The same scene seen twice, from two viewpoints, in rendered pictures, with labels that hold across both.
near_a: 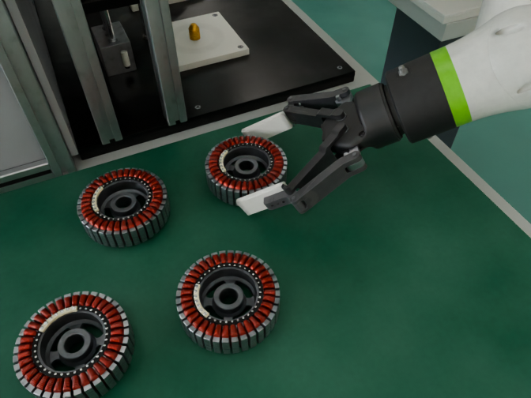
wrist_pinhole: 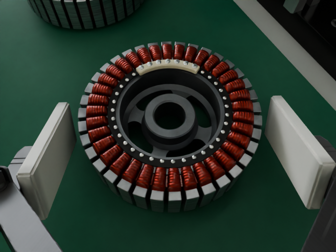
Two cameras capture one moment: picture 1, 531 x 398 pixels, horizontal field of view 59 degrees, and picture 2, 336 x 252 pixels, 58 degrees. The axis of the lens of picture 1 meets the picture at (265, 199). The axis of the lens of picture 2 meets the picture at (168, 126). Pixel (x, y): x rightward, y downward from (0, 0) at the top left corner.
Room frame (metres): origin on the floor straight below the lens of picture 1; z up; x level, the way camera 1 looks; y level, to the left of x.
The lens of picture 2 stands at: (0.45, -0.07, 0.94)
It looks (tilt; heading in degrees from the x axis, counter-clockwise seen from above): 62 degrees down; 86
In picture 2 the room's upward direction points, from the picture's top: 1 degrees clockwise
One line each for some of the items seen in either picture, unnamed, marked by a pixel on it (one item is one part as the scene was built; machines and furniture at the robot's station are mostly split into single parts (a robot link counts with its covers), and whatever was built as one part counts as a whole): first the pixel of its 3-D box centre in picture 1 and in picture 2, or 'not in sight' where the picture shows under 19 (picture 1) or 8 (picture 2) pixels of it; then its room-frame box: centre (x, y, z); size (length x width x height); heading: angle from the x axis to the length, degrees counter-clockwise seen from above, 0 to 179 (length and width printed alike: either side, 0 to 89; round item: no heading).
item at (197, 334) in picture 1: (228, 299); not in sight; (0.25, 0.04, 0.77); 0.11 x 0.11 x 0.04
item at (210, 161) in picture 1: (246, 169); (169, 120); (0.45, 0.03, 0.77); 0.11 x 0.11 x 0.04
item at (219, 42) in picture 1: (195, 40); not in sight; (0.78, 0.13, 0.78); 0.15 x 0.15 x 0.01; 25
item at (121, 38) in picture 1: (114, 48); not in sight; (0.72, 0.26, 0.80); 0.08 x 0.05 x 0.06; 25
